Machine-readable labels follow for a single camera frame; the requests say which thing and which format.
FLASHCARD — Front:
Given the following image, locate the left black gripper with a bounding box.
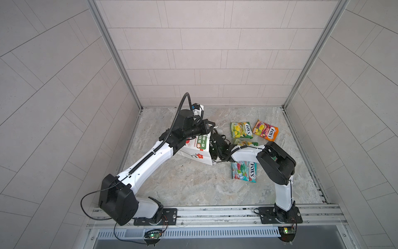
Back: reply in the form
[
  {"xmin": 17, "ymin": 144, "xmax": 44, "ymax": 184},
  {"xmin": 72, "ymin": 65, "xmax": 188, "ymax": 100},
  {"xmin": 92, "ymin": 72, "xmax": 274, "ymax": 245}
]
[{"xmin": 181, "ymin": 120, "xmax": 216, "ymax": 141}]

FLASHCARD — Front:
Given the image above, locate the white paper bag red flower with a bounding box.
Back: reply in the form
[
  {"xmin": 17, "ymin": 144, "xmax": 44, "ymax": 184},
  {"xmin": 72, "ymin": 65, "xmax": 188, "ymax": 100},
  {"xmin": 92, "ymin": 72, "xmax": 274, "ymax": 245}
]
[{"xmin": 177, "ymin": 134, "xmax": 214, "ymax": 166}]

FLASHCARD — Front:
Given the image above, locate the green yellow Fox's candy packet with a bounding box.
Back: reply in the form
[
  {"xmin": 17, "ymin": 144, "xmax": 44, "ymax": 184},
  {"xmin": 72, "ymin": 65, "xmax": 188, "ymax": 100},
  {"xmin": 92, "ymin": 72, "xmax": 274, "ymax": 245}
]
[{"xmin": 231, "ymin": 122, "xmax": 253, "ymax": 139}]

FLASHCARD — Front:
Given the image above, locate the teal candy packet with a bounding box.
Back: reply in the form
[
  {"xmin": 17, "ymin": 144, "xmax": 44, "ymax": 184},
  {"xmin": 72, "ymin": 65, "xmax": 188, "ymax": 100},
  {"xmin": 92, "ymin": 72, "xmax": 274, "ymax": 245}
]
[{"xmin": 231, "ymin": 161, "xmax": 257, "ymax": 183}]

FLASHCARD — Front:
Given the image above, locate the orange pink Fox's candy packet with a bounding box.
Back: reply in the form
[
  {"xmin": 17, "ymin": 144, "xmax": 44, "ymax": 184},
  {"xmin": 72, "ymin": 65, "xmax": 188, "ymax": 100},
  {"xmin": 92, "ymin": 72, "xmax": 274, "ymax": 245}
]
[{"xmin": 252, "ymin": 120, "xmax": 279, "ymax": 142}]

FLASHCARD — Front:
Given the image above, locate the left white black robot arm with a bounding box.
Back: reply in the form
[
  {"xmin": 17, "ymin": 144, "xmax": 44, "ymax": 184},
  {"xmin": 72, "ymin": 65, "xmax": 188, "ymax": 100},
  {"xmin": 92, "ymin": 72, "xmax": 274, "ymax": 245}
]
[{"xmin": 98, "ymin": 103, "xmax": 214, "ymax": 226}]

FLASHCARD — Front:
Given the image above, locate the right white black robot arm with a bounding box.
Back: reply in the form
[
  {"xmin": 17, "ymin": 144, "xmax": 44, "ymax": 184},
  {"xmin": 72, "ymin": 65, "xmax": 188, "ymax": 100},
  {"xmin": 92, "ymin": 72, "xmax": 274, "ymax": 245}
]
[{"xmin": 210, "ymin": 132, "xmax": 296, "ymax": 223}]

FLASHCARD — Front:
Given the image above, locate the right circuit board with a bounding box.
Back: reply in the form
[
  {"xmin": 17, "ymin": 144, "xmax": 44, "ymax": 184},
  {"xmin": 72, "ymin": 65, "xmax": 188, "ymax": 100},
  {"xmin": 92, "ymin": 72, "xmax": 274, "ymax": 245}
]
[{"xmin": 278, "ymin": 227, "xmax": 296, "ymax": 243}]

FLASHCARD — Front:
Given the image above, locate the circuit board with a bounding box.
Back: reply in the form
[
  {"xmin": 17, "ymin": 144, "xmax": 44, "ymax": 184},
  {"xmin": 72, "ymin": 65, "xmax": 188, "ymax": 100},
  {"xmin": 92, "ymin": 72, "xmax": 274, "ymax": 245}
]
[
  {"xmin": 278, "ymin": 227, "xmax": 296, "ymax": 243},
  {"xmin": 144, "ymin": 229, "xmax": 163, "ymax": 240}
]

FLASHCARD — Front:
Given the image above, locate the left circuit board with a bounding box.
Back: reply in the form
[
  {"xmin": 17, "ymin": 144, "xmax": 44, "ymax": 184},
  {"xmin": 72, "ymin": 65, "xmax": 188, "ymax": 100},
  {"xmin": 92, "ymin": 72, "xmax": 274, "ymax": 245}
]
[{"xmin": 144, "ymin": 229, "xmax": 163, "ymax": 240}]

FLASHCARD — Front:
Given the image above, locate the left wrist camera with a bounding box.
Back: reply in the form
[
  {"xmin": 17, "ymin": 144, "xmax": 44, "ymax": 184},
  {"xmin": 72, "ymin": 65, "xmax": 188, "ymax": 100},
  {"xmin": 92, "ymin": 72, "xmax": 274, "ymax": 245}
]
[{"xmin": 192, "ymin": 103, "xmax": 204, "ymax": 117}]

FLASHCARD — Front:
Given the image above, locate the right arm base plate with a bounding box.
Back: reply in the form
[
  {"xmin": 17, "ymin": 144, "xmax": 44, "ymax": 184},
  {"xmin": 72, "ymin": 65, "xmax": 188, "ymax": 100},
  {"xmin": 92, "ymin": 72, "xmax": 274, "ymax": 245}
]
[{"xmin": 254, "ymin": 206, "xmax": 303, "ymax": 224}]

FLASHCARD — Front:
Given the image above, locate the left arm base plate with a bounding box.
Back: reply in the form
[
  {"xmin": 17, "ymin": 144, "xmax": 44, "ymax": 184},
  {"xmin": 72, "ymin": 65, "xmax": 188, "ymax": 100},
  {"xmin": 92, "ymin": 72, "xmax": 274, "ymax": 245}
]
[{"xmin": 133, "ymin": 208, "xmax": 178, "ymax": 226}]

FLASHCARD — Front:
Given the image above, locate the left black cable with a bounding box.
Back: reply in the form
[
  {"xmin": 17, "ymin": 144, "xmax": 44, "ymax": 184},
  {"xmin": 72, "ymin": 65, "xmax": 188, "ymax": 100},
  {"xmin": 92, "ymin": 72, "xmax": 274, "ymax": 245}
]
[{"xmin": 80, "ymin": 186, "xmax": 116, "ymax": 221}]

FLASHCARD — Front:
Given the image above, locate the aluminium mounting rail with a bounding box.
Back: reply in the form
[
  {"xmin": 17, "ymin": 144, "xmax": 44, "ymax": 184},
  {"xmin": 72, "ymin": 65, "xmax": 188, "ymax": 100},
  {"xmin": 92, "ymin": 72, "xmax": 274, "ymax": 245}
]
[{"xmin": 83, "ymin": 204, "xmax": 348, "ymax": 229}]

